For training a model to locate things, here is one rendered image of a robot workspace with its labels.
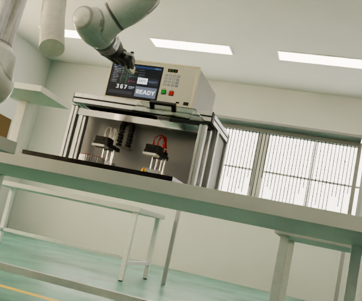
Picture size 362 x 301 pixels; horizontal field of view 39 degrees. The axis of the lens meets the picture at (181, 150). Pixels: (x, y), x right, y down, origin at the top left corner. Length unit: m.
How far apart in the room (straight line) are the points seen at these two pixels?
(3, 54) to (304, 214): 1.15
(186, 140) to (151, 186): 0.59
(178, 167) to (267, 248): 6.15
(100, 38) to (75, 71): 8.38
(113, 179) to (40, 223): 7.82
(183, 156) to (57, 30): 1.49
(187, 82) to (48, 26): 1.44
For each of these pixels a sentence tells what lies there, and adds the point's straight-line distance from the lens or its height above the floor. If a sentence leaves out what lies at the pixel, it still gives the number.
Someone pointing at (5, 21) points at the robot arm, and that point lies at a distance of 1.96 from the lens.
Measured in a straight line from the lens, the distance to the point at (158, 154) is 2.20.
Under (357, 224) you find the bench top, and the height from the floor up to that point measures 0.72.
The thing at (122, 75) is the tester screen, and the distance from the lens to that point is 2.45.
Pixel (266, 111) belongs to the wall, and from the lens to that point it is 8.81.
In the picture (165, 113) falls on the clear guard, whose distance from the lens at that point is 2.03.
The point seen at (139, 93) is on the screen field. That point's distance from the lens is 2.39.
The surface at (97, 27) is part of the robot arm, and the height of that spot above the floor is 1.14.
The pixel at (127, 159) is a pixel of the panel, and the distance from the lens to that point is 2.46.
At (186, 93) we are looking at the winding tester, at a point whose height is 1.19.
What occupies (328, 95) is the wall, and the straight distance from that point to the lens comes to 8.84.
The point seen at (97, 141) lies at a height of 0.89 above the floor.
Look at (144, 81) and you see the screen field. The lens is 2.41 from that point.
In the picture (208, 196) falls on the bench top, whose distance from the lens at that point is 1.80.
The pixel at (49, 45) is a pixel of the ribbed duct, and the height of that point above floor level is 1.57.
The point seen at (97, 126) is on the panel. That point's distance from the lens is 2.56.
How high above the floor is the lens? 0.57
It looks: 9 degrees up
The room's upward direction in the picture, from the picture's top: 12 degrees clockwise
